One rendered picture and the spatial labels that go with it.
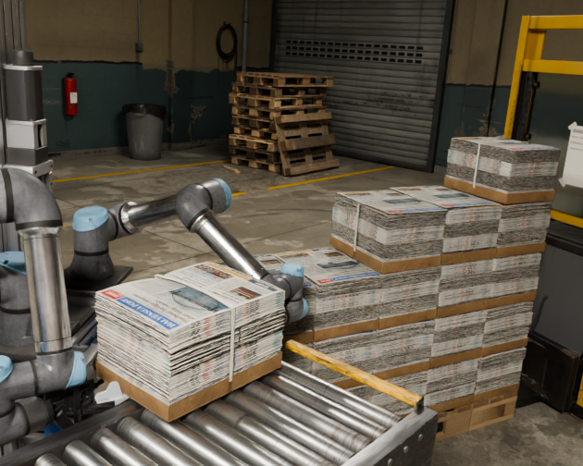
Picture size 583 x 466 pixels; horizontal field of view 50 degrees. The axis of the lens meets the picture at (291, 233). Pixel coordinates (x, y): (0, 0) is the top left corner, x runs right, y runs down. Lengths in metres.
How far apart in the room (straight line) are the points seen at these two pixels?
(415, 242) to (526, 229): 0.61
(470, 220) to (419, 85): 7.16
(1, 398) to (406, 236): 1.53
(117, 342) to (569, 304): 2.45
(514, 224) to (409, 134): 7.06
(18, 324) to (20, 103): 0.62
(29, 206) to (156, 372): 0.45
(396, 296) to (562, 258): 1.20
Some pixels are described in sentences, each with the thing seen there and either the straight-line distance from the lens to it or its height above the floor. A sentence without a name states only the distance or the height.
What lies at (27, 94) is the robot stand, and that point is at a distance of 1.95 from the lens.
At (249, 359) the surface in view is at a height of 0.87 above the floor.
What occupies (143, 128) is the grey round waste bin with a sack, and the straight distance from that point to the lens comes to 9.11.
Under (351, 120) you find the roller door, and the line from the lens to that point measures 10.32.
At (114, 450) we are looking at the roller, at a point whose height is 0.79.
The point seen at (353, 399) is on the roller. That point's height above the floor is 0.80.
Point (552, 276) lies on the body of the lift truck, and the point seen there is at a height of 0.59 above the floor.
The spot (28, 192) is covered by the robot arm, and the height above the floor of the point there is 1.30.
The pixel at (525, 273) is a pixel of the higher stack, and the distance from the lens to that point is 2.93.
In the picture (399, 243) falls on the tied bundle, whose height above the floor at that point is 0.95.
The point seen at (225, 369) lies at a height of 0.87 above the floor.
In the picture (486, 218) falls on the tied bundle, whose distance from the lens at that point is 2.64.
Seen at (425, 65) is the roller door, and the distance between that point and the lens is 9.62.
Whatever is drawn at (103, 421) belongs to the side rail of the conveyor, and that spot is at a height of 0.80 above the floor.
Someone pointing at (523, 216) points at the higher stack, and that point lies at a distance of 2.80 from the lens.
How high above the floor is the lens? 1.61
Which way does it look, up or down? 16 degrees down
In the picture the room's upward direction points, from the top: 4 degrees clockwise
